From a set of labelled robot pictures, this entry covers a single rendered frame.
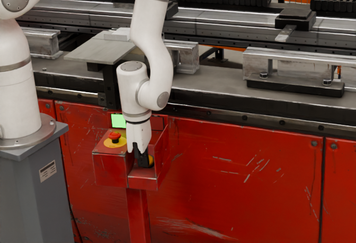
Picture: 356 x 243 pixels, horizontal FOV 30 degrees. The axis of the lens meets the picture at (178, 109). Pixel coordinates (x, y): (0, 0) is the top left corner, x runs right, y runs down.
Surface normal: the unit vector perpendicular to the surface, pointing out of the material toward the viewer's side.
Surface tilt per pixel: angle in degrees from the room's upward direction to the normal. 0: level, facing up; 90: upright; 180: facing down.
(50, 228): 90
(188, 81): 0
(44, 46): 90
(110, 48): 0
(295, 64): 90
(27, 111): 90
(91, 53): 0
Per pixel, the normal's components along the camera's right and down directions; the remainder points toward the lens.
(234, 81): -0.06, -0.90
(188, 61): -0.39, 0.41
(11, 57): 0.57, 0.31
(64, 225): 0.85, 0.18
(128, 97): -0.55, 0.47
